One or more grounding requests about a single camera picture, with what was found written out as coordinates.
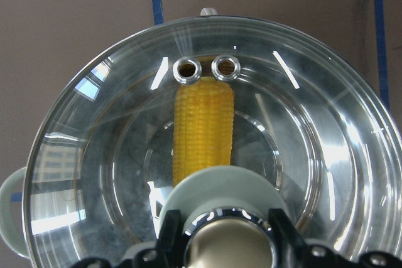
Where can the yellow corn cob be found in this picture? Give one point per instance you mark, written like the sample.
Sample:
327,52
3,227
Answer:
203,120

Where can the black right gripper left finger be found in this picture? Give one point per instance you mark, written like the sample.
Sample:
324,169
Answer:
169,248

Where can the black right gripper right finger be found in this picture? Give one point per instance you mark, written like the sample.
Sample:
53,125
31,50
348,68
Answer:
293,251

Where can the glass pot lid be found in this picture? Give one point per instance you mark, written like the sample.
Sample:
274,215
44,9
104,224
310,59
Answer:
101,166

